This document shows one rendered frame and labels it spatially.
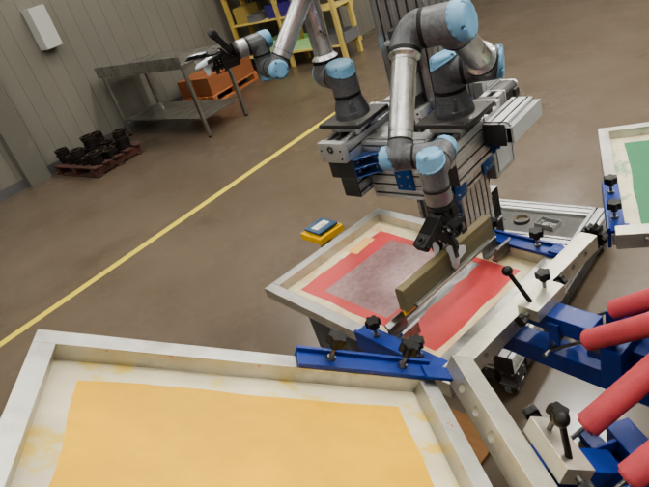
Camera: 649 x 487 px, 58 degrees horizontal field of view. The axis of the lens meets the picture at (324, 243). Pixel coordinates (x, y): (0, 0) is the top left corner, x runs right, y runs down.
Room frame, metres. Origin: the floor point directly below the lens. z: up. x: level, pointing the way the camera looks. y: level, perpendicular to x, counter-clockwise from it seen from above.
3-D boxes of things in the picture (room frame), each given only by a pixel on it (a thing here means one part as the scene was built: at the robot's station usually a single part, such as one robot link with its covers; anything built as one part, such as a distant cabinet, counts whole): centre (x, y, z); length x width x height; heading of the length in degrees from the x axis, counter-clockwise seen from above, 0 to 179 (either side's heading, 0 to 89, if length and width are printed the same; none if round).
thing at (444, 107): (2.09, -0.62, 1.31); 0.15 x 0.15 x 0.10
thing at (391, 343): (1.24, -0.10, 0.98); 0.30 x 0.05 x 0.07; 32
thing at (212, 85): (9.58, 0.77, 0.20); 1.13 x 0.82 x 0.39; 131
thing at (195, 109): (8.30, 1.32, 0.52); 2.02 x 0.77 x 1.04; 41
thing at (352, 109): (2.47, -0.30, 1.31); 0.15 x 0.15 x 0.10
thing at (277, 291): (1.59, -0.21, 0.97); 0.79 x 0.58 x 0.04; 32
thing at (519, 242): (1.53, -0.57, 0.98); 0.30 x 0.05 x 0.07; 32
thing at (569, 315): (1.11, -0.51, 1.02); 0.17 x 0.06 x 0.05; 32
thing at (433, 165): (1.43, -0.34, 1.38); 0.09 x 0.08 x 0.11; 146
